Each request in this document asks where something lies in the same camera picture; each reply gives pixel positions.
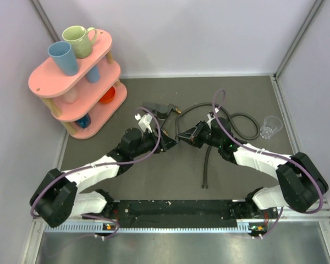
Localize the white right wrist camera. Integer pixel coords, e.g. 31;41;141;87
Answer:
207;108;219;125

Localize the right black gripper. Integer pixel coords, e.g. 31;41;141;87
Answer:
178;120;222;149

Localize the small blue cup middle shelf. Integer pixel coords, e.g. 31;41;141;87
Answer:
85;64;100;83

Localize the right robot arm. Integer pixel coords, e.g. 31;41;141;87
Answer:
178;118;329;218

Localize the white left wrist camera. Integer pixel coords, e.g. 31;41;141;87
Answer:
134;113;153;133

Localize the grey slotted cable duct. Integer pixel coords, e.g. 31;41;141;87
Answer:
44;221;252;234

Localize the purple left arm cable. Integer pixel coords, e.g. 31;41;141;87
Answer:
29;106;162;218

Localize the black rubber hose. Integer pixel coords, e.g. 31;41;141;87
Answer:
175;102;261;190

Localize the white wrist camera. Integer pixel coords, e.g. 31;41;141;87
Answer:
134;113;153;133
207;108;219;125

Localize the blue plastic tumbler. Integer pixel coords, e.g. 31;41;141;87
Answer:
48;41;79;76

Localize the black fitting with brass connectors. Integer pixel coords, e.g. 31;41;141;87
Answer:
142;102;182;136

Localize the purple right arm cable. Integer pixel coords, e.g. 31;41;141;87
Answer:
211;88;327;214

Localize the translucent pink cup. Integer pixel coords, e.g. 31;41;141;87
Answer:
62;87;79;104

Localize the green ceramic mug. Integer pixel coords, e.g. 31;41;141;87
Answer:
62;25;97;59

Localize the orange bowl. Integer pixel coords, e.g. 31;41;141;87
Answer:
99;86;116;104

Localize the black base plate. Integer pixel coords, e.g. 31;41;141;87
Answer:
99;200;270;228

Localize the pink three-tier shelf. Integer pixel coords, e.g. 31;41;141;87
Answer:
28;29;127;139

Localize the dark blue cup bottom shelf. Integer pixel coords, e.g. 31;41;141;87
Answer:
75;113;91;129

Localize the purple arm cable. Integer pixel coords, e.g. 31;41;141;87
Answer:
29;106;162;218
211;88;327;214

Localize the clear plastic cup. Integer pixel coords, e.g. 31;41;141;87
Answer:
260;115;283;139

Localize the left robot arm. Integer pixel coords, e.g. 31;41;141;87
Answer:
30;128;177;228

